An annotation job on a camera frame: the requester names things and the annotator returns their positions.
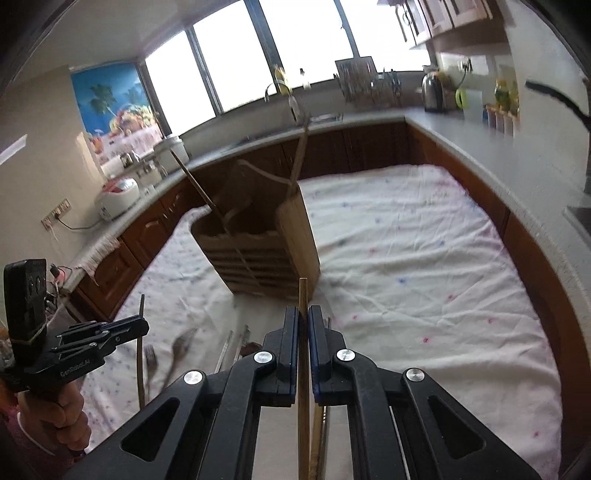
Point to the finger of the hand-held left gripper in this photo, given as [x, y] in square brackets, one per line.
[87, 350]
[124, 326]

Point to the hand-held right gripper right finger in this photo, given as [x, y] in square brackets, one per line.
[315, 355]

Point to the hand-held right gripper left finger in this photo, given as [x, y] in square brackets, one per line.
[294, 353]

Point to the wooden chopstick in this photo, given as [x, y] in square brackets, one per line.
[194, 182]
[303, 295]
[140, 369]

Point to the metal fork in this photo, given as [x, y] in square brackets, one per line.
[150, 364]

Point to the metal chopstick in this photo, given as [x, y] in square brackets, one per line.
[225, 350]
[241, 342]

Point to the metal spoon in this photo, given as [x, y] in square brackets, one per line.
[178, 348]

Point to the wooden utensil holder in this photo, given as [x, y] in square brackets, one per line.
[258, 263]

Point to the person's left forearm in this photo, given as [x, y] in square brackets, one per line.
[25, 445]

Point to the person's left hand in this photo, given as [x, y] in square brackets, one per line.
[64, 424]

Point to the white fringed cloth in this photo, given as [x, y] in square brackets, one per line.
[99, 251]

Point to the white spotted cloth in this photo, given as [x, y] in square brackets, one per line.
[415, 277]

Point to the white rice cooker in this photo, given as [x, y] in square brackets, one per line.
[117, 196]

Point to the tall white cooker pot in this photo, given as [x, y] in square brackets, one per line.
[171, 152]

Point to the wooden base cabinets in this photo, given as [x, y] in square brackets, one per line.
[369, 143]

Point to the metal faucet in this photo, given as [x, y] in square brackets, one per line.
[270, 90]

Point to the small clear bottle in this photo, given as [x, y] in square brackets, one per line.
[304, 79]

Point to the dish rack with tools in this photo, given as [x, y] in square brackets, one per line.
[387, 90]

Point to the yellow dish soap bottle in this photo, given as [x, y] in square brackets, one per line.
[280, 78]

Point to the knife block on counter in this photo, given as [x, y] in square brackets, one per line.
[354, 78]

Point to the steel electric kettle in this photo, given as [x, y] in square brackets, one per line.
[433, 94]

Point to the kitchen window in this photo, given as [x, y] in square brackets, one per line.
[240, 60]

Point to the white container green lid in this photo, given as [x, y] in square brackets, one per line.
[468, 106]

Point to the stovetop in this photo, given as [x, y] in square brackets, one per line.
[579, 221]

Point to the spice jar rack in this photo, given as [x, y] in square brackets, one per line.
[499, 121]

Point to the yellow oil bottle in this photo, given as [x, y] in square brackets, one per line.
[502, 94]

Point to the wooden upper cabinets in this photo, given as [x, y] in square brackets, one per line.
[434, 21]

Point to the wall outlet with plug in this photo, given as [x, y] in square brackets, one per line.
[55, 213]

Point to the tropical fruit wall poster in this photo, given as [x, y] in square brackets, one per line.
[115, 101]

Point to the white wall outlet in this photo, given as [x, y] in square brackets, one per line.
[466, 64]

